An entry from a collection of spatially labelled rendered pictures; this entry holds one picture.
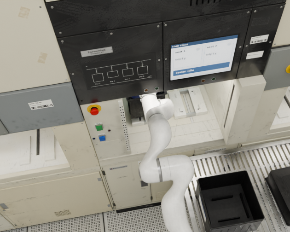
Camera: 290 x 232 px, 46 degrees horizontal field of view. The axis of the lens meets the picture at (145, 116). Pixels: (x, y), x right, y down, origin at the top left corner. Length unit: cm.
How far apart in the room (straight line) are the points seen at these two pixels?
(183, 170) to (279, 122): 101
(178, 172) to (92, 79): 53
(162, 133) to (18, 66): 63
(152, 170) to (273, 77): 77
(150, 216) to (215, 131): 99
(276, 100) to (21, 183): 156
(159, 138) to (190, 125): 78
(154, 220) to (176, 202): 138
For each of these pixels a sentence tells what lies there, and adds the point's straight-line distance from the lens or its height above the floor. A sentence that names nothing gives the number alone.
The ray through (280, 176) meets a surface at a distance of 207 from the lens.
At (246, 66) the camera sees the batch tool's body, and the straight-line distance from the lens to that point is 164.
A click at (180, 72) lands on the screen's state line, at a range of 153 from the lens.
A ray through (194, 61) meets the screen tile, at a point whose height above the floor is 156.
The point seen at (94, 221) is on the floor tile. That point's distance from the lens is 283.
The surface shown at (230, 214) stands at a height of 77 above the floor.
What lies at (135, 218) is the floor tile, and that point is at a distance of 279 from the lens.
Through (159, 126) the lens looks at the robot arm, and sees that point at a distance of 139.
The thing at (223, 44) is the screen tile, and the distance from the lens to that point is 149.
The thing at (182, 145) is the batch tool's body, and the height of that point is 87.
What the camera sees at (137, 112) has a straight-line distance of 202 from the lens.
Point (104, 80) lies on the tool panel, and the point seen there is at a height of 154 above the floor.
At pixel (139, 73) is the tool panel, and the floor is 155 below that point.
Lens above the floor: 263
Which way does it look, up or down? 54 degrees down
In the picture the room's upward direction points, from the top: 5 degrees counter-clockwise
